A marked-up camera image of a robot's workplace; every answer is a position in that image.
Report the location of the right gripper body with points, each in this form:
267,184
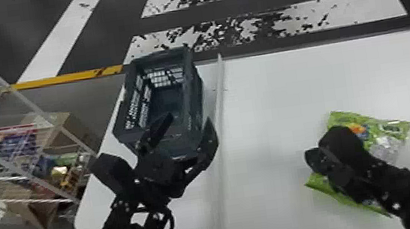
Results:
336,173

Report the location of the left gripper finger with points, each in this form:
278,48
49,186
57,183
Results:
155,131
210,142

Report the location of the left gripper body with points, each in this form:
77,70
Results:
161,174

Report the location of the green snack packet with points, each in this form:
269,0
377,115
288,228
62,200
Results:
384,133

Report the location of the blue basket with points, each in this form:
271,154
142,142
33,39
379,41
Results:
165,96

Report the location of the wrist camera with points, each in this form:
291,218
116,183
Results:
342,145
113,171

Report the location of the cardboard box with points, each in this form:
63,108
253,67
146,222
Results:
33,213

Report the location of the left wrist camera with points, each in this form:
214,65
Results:
113,171

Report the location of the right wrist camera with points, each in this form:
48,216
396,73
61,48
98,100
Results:
342,145

